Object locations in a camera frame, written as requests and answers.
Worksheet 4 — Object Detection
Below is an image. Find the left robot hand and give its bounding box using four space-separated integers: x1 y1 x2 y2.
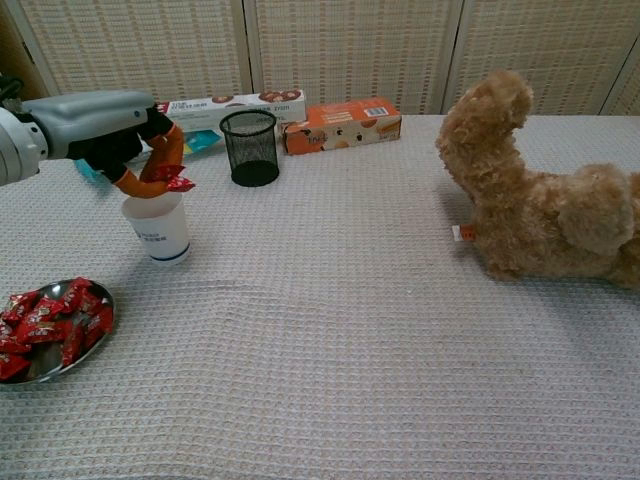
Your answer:
22 89 187 200

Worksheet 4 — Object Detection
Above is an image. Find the red candy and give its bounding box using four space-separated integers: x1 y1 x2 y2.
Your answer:
142 163 197 194

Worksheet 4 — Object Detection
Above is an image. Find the pile of red-wrapped candies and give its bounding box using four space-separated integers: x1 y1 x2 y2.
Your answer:
0 277 115 382

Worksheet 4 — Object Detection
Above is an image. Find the white paper cup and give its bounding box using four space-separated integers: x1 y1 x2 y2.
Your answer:
122 192 192 266

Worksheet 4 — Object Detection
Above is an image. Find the teal silver snack bag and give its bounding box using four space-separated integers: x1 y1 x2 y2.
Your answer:
74 134 156 184

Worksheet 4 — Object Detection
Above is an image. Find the woven folding screen panel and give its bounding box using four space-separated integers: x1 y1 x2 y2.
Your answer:
442 0 640 116
599 47 640 117
9 0 254 117
243 0 464 116

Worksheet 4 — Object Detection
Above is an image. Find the brown wooden screen panel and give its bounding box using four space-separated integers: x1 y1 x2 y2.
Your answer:
0 0 56 101

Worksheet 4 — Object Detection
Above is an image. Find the long white baking paper box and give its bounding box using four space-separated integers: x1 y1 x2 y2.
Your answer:
154 88 307 132

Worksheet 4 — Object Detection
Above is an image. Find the black mesh pen holder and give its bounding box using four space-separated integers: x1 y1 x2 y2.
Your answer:
219 109 280 188

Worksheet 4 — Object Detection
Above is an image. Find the round metal plate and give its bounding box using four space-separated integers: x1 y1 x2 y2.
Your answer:
0 279 115 385

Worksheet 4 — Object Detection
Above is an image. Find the orange cardboard box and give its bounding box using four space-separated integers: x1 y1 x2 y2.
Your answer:
281 97 403 156

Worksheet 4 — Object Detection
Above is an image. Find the white woven tablecloth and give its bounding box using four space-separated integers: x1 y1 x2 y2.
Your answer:
0 113 640 480

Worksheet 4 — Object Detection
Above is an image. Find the brown plush teddy bear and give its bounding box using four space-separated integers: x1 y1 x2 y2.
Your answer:
435 69 640 291

